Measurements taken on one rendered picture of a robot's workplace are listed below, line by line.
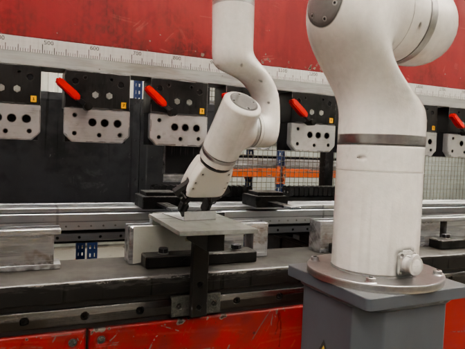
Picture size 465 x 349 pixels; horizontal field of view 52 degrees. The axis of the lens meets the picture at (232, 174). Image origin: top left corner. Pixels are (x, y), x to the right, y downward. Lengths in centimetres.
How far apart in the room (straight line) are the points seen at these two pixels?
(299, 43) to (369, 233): 83
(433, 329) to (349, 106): 32
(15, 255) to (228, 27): 69
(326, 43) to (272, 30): 71
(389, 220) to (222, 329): 67
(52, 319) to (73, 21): 66
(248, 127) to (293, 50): 45
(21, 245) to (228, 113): 57
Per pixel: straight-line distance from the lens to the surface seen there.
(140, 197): 145
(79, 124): 116
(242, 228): 104
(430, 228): 173
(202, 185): 108
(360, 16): 62
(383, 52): 63
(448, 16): 74
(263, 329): 128
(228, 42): 100
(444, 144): 174
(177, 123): 121
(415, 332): 69
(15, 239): 120
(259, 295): 124
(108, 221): 147
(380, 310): 64
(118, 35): 121
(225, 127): 97
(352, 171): 66
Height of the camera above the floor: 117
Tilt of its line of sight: 3 degrees down
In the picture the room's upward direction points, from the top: 2 degrees clockwise
